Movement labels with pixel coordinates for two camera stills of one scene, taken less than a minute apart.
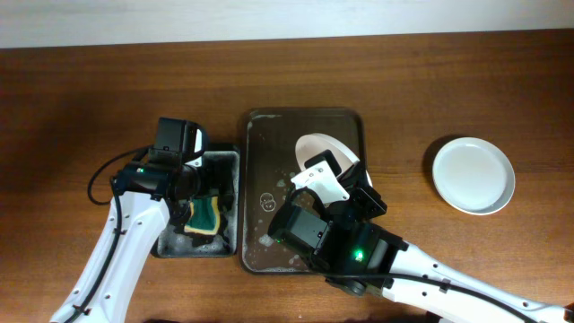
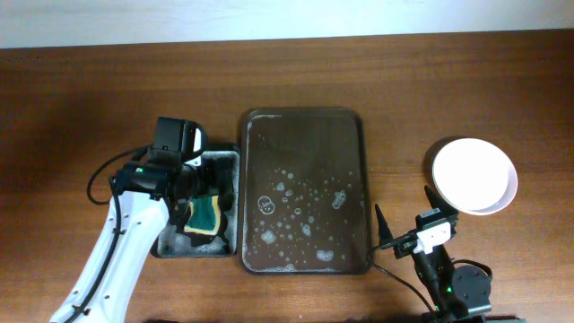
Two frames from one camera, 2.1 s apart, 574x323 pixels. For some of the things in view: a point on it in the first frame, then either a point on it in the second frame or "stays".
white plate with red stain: [317, 142] to [475, 175]
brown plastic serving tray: [269, 161] stays
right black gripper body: [359, 197] to [404, 242]
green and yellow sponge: [204, 216] stays
